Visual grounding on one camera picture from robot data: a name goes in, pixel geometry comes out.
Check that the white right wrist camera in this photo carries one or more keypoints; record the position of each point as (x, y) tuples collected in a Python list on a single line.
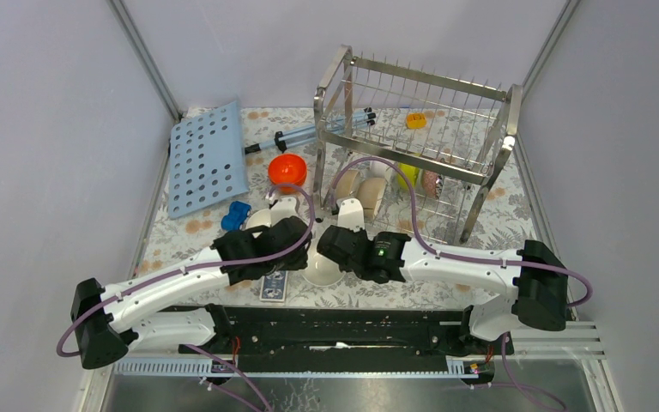
[(350, 214)]

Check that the orange plastic bowl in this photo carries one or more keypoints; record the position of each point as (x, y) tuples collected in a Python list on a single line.
[(287, 169)]

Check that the blue toy car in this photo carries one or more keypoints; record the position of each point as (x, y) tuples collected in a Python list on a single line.
[(236, 216)]

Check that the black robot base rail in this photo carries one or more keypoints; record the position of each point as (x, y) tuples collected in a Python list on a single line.
[(300, 340)]

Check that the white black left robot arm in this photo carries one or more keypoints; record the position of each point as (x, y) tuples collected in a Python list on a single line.
[(109, 321)]

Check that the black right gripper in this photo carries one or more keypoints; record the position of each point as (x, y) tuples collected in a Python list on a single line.
[(359, 232)]

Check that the beige floral bowl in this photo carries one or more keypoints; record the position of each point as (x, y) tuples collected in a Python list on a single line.
[(347, 186), (370, 194)]

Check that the stainless steel dish rack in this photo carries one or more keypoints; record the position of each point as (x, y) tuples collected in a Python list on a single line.
[(469, 136)]

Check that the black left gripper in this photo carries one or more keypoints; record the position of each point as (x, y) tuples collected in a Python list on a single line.
[(297, 263)]

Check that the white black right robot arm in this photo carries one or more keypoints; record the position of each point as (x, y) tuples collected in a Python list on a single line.
[(528, 284)]

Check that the blue playing card box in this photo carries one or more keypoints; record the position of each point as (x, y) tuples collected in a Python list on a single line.
[(274, 287)]

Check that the white ribbed bowl front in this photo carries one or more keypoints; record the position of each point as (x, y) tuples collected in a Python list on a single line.
[(321, 272)]

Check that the white ceramic bowl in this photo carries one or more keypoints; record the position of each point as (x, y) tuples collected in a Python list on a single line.
[(379, 169)]

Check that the yellow green bowl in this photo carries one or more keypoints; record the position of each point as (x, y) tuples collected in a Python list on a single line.
[(408, 176)]

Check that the small orange yellow cup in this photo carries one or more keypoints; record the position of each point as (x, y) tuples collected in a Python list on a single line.
[(415, 120)]

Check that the beige floral bowl front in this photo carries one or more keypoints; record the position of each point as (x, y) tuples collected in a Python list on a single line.
[(347, 186)]

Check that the white ribbed bowl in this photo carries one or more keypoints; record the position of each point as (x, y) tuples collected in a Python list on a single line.
[(321, 272), (260, 219)]

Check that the floral patterned table mat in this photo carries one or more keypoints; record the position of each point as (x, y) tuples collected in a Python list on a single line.
[(505, 222)]

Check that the light blue perforated panel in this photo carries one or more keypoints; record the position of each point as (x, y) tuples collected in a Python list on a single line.
[(207, 160)]

